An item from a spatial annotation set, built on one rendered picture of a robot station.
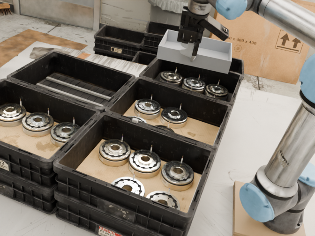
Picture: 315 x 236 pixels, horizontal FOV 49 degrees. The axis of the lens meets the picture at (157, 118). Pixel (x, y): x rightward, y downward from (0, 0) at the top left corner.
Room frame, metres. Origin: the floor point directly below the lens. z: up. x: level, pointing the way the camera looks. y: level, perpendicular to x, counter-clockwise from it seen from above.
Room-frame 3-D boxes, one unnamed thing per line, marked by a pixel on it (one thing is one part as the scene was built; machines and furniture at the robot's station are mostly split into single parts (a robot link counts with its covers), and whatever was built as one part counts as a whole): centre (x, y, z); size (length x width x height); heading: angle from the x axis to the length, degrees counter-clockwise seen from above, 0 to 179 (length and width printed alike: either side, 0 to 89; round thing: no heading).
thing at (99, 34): (2.75, 0.42, 0.31); 0.40 x 0.30 x 0.34; 85
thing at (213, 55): (1.26, -0.10, 1.07); 0.27 x 0.20 x 0.05; 84
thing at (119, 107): (1.05, -0.04, 0.87); 0.40 x 0.30 x 0.11; 75
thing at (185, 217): (0.76, 0.03, 0.92); 0.40 x 0.30 x 0.02; 75
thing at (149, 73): (1.34, -0.12, 0.87); 0.40 x 0.30 x 0.11; 75
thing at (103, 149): (0.85, 0.12, 0.86); 0.10 x 0.10 x 0.01
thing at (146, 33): (2.72, 0.02, 0.37); 0.42 x 0.34 x 0.46; 85
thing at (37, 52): (1.73, 0.67, 0.71); 0.22 x 0.19 x 0.01; 85
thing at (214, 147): (1.05, -0.04, 0.92); 0.40 x 0.30 x 0.02; 75
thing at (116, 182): (0.68, 0.05, 0.86); 0.10 x 0.10 x 0.01
